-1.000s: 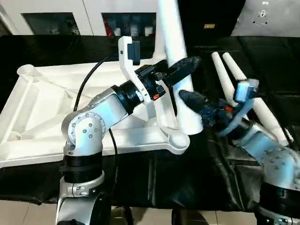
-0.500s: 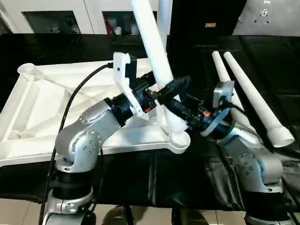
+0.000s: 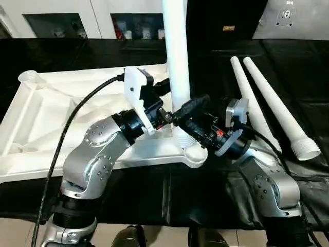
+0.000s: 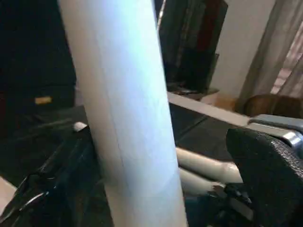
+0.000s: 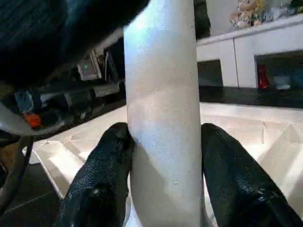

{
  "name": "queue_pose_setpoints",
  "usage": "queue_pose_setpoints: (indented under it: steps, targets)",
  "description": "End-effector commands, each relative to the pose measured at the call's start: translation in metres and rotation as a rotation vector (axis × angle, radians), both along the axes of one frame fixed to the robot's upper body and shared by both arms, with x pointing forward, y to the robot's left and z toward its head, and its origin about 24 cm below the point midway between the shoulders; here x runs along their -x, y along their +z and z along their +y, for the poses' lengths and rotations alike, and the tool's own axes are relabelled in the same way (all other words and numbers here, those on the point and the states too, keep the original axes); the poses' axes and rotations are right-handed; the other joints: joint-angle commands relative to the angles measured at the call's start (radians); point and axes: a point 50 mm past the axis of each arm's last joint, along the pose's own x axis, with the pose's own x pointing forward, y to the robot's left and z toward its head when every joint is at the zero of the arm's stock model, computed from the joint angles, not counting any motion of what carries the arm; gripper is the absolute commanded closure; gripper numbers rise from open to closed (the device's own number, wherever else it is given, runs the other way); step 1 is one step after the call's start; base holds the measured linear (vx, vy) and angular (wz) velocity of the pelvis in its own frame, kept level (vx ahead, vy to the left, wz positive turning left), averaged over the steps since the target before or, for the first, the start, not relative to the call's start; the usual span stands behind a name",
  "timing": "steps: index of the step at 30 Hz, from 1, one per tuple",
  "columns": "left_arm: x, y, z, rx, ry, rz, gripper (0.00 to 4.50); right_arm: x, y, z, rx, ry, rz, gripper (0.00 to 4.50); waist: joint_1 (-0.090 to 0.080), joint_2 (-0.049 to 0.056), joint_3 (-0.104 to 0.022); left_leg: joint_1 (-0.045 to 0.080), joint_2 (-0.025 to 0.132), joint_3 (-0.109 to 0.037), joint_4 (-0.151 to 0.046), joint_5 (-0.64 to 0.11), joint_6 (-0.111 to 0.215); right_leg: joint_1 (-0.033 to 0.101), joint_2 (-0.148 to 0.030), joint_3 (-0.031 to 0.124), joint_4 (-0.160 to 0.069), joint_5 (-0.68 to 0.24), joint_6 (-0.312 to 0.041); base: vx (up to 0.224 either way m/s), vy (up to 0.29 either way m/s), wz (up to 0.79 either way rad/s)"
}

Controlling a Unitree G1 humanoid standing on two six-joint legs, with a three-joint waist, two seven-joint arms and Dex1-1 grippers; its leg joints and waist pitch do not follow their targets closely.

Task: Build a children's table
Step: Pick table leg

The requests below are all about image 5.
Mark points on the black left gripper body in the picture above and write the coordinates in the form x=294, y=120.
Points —
x=35, y=118

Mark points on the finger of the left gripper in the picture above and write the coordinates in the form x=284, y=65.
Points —
x=47, y=28

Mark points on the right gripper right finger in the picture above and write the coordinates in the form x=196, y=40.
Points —
x=241, y=184

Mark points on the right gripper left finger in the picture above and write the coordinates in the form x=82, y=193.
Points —
x=94, y=184

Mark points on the white plastic table top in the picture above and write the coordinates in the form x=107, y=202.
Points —
x=236, y=123

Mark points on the white plastic table leg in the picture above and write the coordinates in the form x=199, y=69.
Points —
x=163, y=94

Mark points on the white box with green light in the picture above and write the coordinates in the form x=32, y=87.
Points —
x=88, y=71

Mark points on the black table mat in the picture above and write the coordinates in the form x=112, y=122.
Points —
x=28, y=201

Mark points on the white cabinet with glass doors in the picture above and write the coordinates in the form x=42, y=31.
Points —
x=227, y=59

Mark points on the colourful plush toy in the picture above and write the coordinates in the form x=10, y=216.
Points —
x=246, y=11

